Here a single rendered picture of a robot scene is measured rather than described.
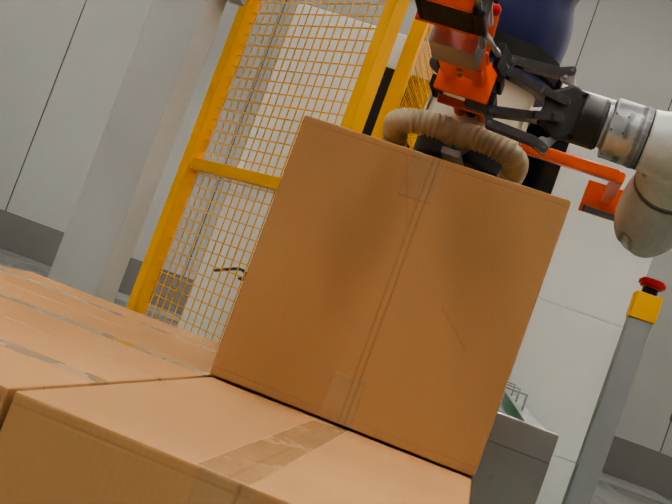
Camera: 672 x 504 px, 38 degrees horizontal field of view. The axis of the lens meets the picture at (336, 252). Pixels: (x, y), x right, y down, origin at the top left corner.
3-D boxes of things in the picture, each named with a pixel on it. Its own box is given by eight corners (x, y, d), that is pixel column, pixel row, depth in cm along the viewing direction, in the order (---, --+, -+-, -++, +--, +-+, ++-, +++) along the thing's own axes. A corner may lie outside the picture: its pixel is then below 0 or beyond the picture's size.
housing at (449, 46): (429, 58, 129) (441, 26, 129) (479, 73, 127) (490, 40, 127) (425, 40, 122) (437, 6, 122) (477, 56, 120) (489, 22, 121)
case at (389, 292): (297, 373, 200) (364, 189, 202) (485, 445, 191) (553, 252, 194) (208, 373, 141) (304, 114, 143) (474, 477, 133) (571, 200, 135)
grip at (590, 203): (577, 210, 199) (586, 187, 199) (619, 223, 197) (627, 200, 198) (580, 203, 191) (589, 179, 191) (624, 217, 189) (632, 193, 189)
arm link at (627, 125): (637, 162, 135) (595, 148, 136) (628, 175, 144) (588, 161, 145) (660, 101, 135) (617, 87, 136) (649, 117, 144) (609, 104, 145)
